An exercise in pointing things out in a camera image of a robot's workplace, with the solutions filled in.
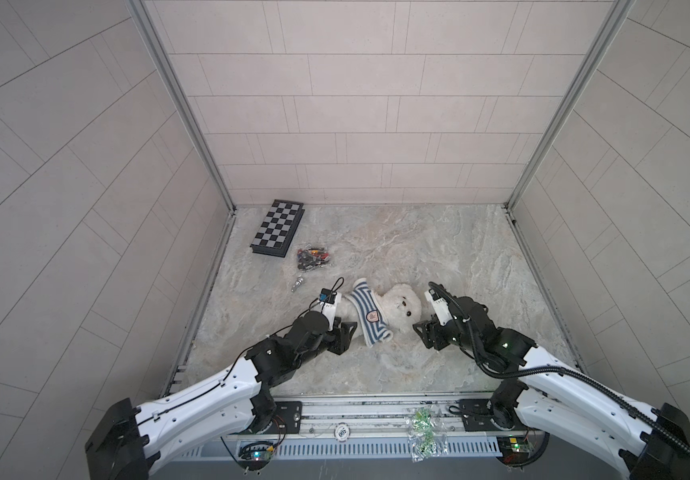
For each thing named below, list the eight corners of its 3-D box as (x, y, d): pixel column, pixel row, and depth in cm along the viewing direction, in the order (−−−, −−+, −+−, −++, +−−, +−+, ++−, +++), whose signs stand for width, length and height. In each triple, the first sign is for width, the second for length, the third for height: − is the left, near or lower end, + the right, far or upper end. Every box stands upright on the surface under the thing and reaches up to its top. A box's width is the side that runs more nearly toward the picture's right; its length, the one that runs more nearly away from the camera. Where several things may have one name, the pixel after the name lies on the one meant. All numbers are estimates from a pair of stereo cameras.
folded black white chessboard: (252, 252, 104) (249, 247, 101) (276, 205, 119) (274, 199, 116) (284, 257, 103) (283, 252, 100) (304, 209, 118) (303, 203, 115)
